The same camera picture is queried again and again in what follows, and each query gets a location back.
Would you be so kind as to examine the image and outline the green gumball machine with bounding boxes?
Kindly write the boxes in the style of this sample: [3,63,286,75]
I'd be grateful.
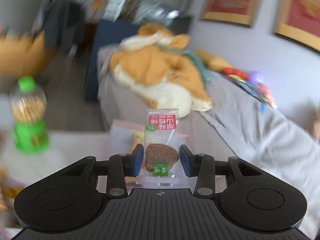
[9,76,51,154]

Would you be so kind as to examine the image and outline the orange and cream duvet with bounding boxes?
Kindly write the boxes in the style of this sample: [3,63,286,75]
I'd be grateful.
[109,22,213,118]

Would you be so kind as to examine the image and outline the grey sofa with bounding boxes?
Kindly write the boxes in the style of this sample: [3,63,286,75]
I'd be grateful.
[97,46,320,230]

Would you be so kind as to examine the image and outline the orange plush toy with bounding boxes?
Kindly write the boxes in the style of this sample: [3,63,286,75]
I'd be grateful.
[222,67,248,79]

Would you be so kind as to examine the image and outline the purple balloon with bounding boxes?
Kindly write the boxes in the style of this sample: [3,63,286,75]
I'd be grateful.
[250,71,265,84]

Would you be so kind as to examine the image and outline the grey jacket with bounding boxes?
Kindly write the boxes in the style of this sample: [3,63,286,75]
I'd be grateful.
[45,0,87,56]

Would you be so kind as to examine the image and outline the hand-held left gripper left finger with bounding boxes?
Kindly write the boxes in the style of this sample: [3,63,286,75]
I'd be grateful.
[57,144,145,198]

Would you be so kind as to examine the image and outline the colourful toy pile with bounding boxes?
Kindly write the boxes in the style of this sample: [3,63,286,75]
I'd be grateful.
[232,76,278,111]

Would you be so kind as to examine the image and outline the glass fish tank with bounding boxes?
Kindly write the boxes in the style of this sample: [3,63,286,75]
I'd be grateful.
[105,0,191,28]

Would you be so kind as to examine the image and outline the clear hawthorn lollipop packet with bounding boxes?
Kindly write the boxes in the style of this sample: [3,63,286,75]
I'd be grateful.
[143,108,191,189]

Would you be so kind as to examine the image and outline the pink gift box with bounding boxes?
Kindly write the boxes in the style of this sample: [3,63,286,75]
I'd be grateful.
[108,119,199,192]

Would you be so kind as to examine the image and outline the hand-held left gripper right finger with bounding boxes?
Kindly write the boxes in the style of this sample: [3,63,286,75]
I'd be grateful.
[179,144,265,196]

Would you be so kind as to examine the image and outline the yellow pillow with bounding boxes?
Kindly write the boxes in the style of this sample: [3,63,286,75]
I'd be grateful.
[195,50,233,71]

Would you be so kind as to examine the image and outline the teal scarf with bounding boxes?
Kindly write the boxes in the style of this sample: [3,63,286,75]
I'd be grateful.
[182,49,211,83]

